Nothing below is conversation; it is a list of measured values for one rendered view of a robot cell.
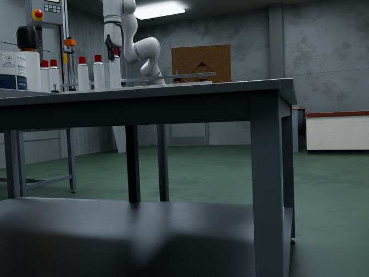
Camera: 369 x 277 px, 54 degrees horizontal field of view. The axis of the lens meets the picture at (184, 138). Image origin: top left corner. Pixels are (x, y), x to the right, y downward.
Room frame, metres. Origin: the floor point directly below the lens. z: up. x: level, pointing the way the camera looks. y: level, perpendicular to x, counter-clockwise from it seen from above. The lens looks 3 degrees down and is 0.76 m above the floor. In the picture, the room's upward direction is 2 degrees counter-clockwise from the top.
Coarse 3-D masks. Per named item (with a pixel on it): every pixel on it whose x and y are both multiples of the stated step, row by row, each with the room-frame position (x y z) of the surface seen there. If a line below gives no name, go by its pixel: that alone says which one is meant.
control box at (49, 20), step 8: (32, 0) 1.92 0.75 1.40; (40, 0) 1.94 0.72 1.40; (32, 8) 1.92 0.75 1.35; (40, 8) 1.94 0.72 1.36; (32, 16) 1.92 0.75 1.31; (48, 16) 1.97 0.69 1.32; (56, 16) 1.99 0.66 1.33; (32, 24) 1.96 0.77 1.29; (40, 24) 1.97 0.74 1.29; (48, 24) 1.97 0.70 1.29; (56, 24) 2.00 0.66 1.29
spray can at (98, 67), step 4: (96, 56) 1.80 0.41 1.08; (100, 56) 1.81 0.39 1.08; (96, 60) 1.80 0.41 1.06; (100, 60) 1.81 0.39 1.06; (96, 64) 1.79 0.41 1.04; (100, 64) 1.79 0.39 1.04; (96, 68) 1.79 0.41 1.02; (100, 68) 1.79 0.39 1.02; (96, 72) 1.79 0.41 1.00; (100, 72) 1.79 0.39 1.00; (96, 76) 1.79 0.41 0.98; (100, 76) 1.79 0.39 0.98; (96, 80) 1.79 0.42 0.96; (100, 80) 1.79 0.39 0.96; (104, 80) 1.81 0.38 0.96; (96, 84) 1.79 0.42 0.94; (100, 84) 1.79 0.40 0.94; (104, 84) 1.81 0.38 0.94; (96, 88) 1.79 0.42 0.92; (100, 88) 1.79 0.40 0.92; (104, 88) 1.81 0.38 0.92
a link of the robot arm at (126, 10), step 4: (124, 0) 1.77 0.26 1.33; (128, 0) 1.78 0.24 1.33; (132, 0) 1.79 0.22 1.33; (124, 4) 1.77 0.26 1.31; (128, 4) 1.77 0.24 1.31; (132, 4) 1.78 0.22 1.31; (124, 8) 1.77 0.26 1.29; (128, 8) 1.78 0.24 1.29; (132, 8) 1.79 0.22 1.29; (124, 12) 1.79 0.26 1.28; (128, 12) 1.79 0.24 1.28; (132, 12) 1.80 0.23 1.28
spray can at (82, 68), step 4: (80, 60) 1.83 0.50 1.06; (84, 60) 1.83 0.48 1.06; (80, 64) 1.82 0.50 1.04; (84, 64) 1.83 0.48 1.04; (80, 68) 1.82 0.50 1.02; (84, 68) 1.82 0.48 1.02; (80, 72) 1.82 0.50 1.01; (84, 72) 1.82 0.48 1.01; (80, 76) 1.82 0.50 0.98; (84, 76) 1.82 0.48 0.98; (80, 80) 1.82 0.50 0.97; (84, 80) 1.82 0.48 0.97; (88, 80) 1.84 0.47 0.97; (80, 84) 1.82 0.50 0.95; (84, 84) 1.82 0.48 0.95; (88, 84) 1.84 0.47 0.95; (80, 88) 1.82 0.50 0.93; (84, 88) 1.82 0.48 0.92; (88, 88) 1.84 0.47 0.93
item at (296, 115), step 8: (296, 112) 7.14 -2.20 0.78; (304, 112) 8.49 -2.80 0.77; (296, 120) 7.14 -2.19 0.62; (304, 120) 8.49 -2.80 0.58; (296, 128) 7.14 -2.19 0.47; (304, 128) 8.49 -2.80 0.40; (296, 136) 7.14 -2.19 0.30; (304, 136) 8.49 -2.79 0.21; (296, 144) 7.14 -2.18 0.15; (304, 144) 8.49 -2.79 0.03
